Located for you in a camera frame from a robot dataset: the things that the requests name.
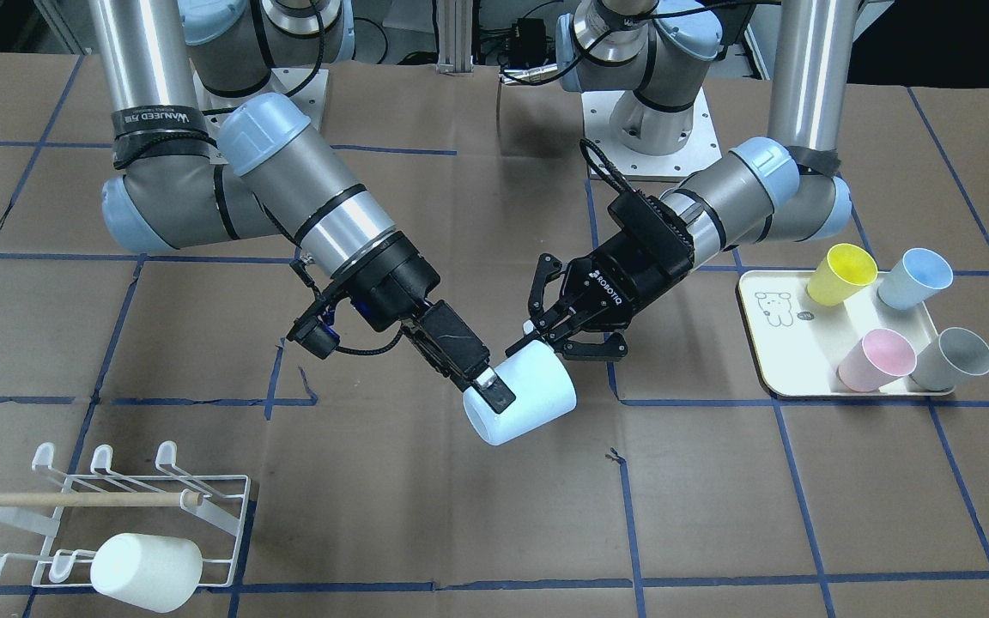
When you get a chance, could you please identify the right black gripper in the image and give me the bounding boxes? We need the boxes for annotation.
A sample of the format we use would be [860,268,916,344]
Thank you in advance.
[288,232,517,415]

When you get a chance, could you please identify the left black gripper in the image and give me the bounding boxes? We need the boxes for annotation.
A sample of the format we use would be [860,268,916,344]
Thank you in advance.
[505,191,697,361]

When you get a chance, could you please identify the light blue cup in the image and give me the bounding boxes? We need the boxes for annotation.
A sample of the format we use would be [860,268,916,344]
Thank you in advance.
[877,247,955,312]
[463,341,577,445]

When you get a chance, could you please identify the pale green white cup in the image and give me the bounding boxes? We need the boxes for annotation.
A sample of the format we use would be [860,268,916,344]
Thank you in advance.
[89,533,203,613]

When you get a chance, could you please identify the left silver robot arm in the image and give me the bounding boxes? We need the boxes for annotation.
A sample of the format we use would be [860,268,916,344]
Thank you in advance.
[510,1,860,361]

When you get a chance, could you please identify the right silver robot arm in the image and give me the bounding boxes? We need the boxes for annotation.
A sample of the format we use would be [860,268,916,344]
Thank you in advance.
[89,1,519,414]

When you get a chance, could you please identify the yellow cup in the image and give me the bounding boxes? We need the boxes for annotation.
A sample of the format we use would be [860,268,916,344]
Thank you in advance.
[807,243,878,306]

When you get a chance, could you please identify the pink cup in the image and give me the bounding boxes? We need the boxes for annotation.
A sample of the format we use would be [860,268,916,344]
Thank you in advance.
[836,328,917,392]

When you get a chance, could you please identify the grey cup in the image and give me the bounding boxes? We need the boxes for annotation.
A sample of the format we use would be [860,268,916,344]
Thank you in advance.
[910,327,989,391]

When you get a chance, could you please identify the cream serving tray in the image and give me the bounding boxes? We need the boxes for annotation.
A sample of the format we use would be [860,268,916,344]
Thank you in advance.
[737,270,938,398]

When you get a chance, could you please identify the white wire cup rack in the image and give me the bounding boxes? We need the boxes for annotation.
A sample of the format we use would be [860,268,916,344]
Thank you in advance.
[0,439,258,588]

